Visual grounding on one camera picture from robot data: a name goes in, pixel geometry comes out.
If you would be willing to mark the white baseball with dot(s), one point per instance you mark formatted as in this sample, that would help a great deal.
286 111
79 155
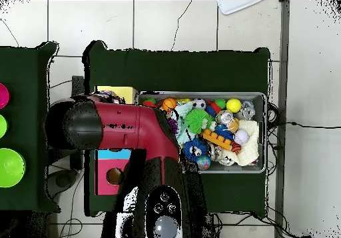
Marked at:
242 136

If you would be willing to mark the small green bowl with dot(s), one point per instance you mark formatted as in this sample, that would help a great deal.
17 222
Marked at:
2 126

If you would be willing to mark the blue spiky toy with eyes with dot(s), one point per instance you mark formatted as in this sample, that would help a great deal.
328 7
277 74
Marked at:
189 145

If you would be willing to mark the white tray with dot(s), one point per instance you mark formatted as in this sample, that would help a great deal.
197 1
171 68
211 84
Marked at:
234 6

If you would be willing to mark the grey rounded stand foot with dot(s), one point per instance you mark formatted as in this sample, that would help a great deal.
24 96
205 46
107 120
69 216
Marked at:
62 180

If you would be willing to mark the green spiky rubber ball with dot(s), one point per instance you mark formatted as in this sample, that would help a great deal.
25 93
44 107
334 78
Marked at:
197 120

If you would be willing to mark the shallow silver mesh bin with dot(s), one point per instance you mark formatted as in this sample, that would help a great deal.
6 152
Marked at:
261 99

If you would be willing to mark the wooden box with three holes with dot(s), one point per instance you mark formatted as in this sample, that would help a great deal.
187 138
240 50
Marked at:
105 164

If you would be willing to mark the mint green cloth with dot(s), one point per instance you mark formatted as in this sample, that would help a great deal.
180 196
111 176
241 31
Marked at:
182 110

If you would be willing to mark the dark green tablecloth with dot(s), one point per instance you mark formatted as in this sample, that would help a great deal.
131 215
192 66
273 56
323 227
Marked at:
173 67
26 70

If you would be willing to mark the grey metal post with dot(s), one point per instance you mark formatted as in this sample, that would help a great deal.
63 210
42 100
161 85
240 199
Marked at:
282 35

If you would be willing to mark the small soccer ball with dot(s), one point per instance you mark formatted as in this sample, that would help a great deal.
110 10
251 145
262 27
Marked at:
199 104

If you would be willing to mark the orange plastic building brick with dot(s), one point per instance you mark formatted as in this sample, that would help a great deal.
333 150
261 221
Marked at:
215 139

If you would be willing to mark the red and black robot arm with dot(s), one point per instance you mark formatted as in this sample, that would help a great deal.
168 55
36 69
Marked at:
128 120

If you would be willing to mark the yellow ball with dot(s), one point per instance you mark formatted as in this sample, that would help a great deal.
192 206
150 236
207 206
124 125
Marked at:
234 105

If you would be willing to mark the polka dot cloth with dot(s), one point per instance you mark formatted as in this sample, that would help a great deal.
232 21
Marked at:
108 94

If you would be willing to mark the pink bowl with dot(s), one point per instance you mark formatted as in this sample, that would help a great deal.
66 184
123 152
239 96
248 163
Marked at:
3 96

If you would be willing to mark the orange mini basketball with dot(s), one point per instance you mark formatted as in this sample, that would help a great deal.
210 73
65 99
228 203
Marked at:
169 105

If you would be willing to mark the black stand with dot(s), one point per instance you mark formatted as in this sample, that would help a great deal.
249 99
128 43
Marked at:
77 86

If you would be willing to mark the large green bowl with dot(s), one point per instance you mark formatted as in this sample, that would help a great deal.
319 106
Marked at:
10 168

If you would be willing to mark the purple spiky toy with eyes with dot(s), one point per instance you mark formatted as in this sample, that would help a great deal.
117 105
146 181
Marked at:
173 126

